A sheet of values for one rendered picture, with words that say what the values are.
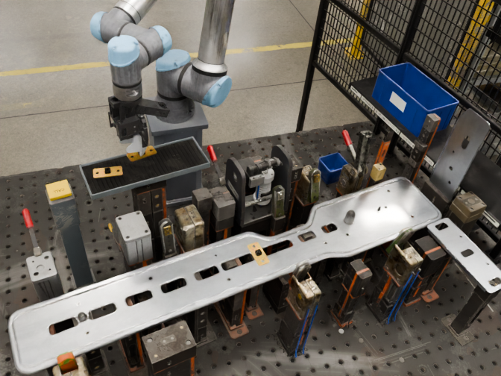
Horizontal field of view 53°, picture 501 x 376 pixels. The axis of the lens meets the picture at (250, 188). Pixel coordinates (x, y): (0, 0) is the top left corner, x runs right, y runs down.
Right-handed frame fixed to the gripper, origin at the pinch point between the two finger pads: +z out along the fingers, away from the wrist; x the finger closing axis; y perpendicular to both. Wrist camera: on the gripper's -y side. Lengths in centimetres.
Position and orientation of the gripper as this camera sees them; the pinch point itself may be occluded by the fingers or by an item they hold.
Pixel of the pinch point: (141, 149)
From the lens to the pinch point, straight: 150.1
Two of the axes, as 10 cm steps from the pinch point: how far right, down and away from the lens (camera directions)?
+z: -0.8, 7.0, 7.1
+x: 5.6, 6.2, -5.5
